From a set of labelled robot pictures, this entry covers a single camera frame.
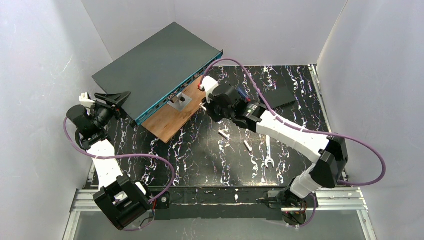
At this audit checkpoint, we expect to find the silver SFP plug module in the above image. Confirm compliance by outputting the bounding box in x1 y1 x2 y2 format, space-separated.
243 140 253 152
218 130 230 140

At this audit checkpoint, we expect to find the dark teal network switch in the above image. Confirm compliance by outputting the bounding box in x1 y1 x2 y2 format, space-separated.
92 22 224 126

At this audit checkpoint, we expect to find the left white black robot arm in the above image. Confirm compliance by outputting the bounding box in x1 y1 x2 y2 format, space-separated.
66 91 153 231

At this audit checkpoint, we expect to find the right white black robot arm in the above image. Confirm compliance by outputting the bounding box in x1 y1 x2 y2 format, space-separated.
199 82 348 204

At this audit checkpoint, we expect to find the blue red screwdriver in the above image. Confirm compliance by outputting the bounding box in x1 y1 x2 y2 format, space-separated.
236 87 251 102

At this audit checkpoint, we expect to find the wooden base board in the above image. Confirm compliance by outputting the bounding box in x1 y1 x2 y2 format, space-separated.
141 77 205 143

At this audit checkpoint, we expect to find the small black box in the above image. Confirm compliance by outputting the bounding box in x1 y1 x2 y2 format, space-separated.
263 86 296 110

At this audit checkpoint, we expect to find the silver open-end wrench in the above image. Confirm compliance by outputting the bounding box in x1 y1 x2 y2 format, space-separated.
264 135 275 168

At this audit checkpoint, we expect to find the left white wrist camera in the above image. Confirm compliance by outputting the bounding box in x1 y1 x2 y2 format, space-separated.
79 92 95 108

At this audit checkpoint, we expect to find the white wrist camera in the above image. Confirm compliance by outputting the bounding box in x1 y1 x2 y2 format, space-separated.
79 92 95 108
198 76 219 104

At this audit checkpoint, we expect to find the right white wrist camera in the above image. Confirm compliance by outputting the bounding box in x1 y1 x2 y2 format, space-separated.
198 76 219 104

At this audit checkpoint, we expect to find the silver metal mount bracket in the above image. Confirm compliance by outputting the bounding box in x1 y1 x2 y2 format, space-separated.
167 92 192 112

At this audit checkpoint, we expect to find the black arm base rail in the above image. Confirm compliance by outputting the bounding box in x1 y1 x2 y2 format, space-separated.
155 186 283 221

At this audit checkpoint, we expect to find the aluminium frame rail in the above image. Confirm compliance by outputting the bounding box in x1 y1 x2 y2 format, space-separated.
62 187 379 240

